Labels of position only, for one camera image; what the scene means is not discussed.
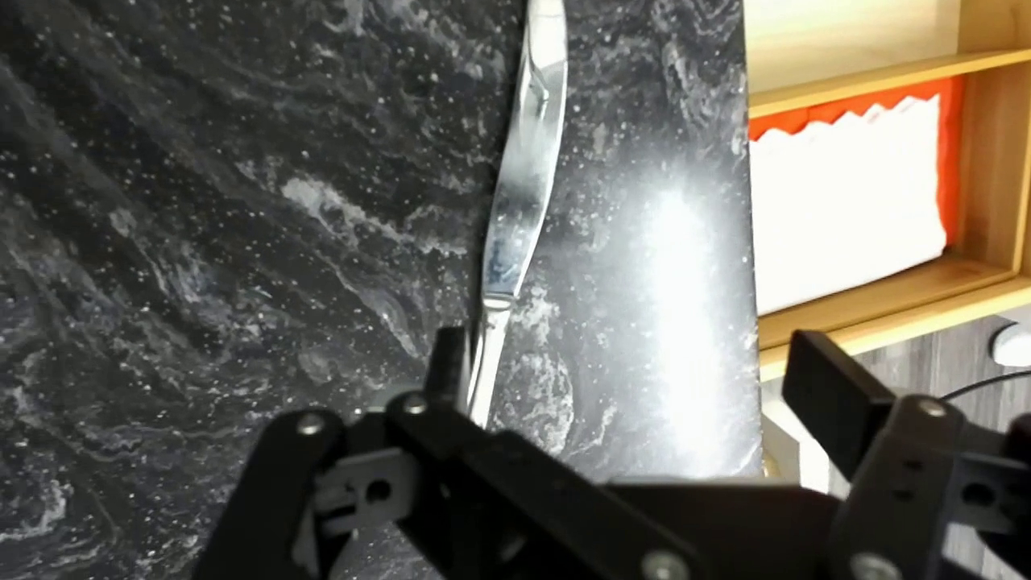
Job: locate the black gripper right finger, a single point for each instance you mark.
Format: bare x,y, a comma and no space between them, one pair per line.
835,396

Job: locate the orange tray with white liner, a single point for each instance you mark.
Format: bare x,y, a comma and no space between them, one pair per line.
851,191

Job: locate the silver table knife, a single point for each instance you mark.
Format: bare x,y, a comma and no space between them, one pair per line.
521,191

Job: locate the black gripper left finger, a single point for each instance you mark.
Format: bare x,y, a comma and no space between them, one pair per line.
448,365

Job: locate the open wooden drawer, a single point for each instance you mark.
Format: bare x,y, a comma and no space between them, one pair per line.
805,53

